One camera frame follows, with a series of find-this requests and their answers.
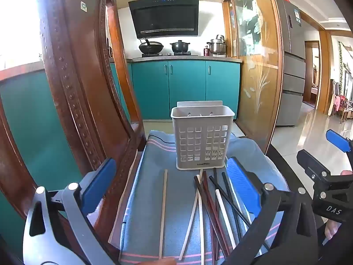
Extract grey refrigerator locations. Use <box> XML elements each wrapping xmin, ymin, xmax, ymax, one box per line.
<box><xmin>275</xmin><ymin>0</ymin><xmax>307</xmax><ymax>128</ymax></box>

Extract black wok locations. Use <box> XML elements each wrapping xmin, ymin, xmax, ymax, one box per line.
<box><xmin>138</xmin><ymin>39</ymin><xmax>164</xmax><ymax>55</ymax></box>

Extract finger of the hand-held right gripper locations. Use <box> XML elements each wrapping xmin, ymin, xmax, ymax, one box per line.
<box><xmin>296</xmin><ymin>149</ymin><xmax>331</xmax><ymax>184</ymax></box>
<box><xmin>326</xmin><ymin>129</ymin><xmax>353</xmax><ymax>153</ymax></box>

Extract person's right hand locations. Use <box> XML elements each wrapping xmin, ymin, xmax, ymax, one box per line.
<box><xmin>325</xmin><ymin>169</ymin><xmax>353</xmax><ymax>240</ymax></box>

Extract carved wooden chair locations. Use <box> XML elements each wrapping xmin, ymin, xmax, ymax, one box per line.
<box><xmin>0</xmin><ymin>0</ymin><xmax>147</xmax><ymax>265</ymax></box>

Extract blue striped cloth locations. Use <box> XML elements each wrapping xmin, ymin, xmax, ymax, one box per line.
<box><xmin>119</xmin><ymin>130</ymin><xmax>286</xmax><ymax>265</ymax></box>

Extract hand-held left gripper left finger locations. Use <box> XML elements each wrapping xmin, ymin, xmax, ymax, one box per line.
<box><xmin>23</xmin><ymin>158</ymin><xmax>117</xmax><ymax>265</ymax></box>

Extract gas stove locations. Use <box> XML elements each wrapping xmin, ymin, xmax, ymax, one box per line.
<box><xmin>141</xmin><ymin>52</ymin><xmax>199</xmax><ymax>59</ymax></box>

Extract white plastic utensil holder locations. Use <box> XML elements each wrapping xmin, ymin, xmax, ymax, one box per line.
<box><xmin>170</xmin><ymin>101</ymin><xmax>235</xmax><ymax>171</ymax></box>

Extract black cooking pot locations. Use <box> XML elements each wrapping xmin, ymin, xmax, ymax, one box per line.
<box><xmin>169</xmin><ymin>40</ymin><xmax>191</xmax><ymax>54</ymax></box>

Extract black range hood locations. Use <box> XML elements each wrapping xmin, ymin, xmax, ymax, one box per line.
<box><xmin>128</xmin><ymin>0</ymin><xmax>200</xmax><ymax>40</ymax></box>

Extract stainless steel pot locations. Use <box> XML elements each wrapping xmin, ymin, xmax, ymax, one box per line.
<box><xmin>207</xmin><ymin>34</ymin><xmax>227</xmax><ymax>55</ymax></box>

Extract etched glass sliding door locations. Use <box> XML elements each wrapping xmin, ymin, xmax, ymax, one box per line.
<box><xmin>223</xmin><ymin>0</ymin><xmax>284</xmax><ymax>155</ymax></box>

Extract pink clothes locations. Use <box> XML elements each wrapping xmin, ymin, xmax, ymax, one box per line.
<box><xmin>332</xmin><ymin>93</ymin><xmax>348</xmax><ymax>116</ymax></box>

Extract green hanging vine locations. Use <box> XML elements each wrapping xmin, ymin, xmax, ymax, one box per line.
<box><xmin>338</xmin><ymin>41</ymin><xmax>353</xmax><ymax>96</ymax></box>

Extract dark red chopstick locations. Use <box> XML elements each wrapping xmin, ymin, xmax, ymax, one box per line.
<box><xmin>203</xmin><ymin>171</ymin><xmax>221</xmax><ymax>261</ymax></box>
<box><xmin>193</xmin><ymin>175</ymin><xmax>231</xmax><ymax>258</ymax></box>

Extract grey kitchen countertop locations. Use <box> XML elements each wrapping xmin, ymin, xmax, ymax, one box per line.
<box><xmin>126</xmin><ymin>56</ymin><xmax>243</xmax><ymax>63</ymax></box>

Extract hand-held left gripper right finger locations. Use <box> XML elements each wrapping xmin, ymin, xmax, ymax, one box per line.
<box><xmin>225</xmin><ymin>157</ymin><xmax>320</xmax><ymax>265</ymax></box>

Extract beige wooden chopstick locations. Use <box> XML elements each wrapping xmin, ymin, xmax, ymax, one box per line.
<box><xmin>158</xmin><ymin>169</ymin><xmax>168</xmax><ymax>260</ymax></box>

